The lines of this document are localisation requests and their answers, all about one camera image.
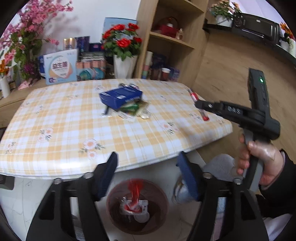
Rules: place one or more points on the wooden shelf unit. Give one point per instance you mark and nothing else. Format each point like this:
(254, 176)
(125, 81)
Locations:
(171, 40)

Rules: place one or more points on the orange checked floral tablecloth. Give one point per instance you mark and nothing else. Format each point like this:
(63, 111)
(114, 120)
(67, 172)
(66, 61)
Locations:
(69, 120)

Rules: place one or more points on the red paper cup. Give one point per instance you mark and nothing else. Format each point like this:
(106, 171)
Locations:
(165, 75)

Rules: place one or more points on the red white long wrapper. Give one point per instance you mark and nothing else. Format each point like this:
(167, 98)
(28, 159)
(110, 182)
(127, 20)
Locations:
(204, 115)

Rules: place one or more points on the black printed box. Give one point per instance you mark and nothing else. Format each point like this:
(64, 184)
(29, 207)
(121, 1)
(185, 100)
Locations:
(92, 56)

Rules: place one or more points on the black counter shelf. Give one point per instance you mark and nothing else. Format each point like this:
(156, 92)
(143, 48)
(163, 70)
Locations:
(217, 28)

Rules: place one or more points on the blue coffee box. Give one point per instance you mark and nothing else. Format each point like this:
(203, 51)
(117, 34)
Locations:
(120, 96)

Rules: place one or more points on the white green paper cup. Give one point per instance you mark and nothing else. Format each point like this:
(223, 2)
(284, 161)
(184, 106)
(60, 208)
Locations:
(142, 217)

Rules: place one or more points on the clear perfume bottle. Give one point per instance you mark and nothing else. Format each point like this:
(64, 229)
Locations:
(180, 34)

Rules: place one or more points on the clear plastic wrapper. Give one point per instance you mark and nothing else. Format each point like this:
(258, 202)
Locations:
(144, 113)

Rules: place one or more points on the pink blossom arrangement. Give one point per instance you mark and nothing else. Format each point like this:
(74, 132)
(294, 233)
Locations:
(23, 41)

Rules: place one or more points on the peach shrink-wrapped pack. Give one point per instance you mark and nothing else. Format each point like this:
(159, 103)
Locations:
(90, 71)

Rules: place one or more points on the small light blue box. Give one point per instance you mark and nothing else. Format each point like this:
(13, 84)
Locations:
(175, 74)

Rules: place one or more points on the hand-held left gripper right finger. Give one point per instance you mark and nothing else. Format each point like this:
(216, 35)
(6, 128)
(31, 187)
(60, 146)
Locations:
(188, 176)

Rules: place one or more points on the dark blue gift box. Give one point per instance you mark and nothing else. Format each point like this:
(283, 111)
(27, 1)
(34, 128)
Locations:
(159, 60)

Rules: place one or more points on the pink rose plant white pot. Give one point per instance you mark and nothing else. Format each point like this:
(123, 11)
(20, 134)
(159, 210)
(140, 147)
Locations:
(223, 22)

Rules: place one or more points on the white printed pouch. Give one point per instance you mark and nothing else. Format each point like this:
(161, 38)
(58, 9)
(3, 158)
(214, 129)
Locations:
(143, 205)

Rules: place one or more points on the brown translucent cup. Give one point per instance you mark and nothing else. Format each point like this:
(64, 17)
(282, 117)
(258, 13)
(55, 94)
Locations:
(156, 74)

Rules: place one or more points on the person's right forearm black sleeve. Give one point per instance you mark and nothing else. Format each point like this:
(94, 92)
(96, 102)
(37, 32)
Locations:
(282, 197)

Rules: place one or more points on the clear case with blue card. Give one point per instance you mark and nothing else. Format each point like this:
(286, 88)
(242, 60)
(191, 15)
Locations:
(127, 115)

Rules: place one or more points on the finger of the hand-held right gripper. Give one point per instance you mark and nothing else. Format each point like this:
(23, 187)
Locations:
(208, 106)

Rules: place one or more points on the black microwave oven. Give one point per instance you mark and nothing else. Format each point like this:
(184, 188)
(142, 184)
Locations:
(259, 25)

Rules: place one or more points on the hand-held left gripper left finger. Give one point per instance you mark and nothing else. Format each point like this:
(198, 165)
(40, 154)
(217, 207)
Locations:
(107, 176)

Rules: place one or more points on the red snack wrapper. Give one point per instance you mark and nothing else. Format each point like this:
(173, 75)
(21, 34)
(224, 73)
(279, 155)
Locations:
(135, 190)

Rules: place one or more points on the orange flowers round white vase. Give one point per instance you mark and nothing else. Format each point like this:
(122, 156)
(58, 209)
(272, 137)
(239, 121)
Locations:
(291, 46)

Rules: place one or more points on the stack of pastel cups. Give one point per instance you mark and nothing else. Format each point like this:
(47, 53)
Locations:
(146, 67)

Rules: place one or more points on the white blue carton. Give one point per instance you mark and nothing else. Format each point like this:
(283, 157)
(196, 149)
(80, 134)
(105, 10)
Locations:
(60, 69)

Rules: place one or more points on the person's right hand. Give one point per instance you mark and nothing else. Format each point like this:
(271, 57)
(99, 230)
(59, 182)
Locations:
(270, 160)

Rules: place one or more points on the dark blue patterned box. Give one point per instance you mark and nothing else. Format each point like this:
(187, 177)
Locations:
(83, 44)

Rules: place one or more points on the red rose plant white pot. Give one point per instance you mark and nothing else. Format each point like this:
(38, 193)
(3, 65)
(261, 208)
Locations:
(122, 67)

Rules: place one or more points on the brown plastic waste bin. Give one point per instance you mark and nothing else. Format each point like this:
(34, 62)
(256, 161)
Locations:
(159, 208)

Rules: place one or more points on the orange flowers tall white vase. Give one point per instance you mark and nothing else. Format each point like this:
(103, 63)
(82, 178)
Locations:
(4, 88)

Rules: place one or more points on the green packet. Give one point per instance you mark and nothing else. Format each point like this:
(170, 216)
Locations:
(130, 107)

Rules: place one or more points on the low wooden cabinet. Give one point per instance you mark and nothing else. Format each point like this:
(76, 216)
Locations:
(13, 99)

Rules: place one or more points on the purple foil wrapper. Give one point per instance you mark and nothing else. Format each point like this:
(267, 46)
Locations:
(129, 85)

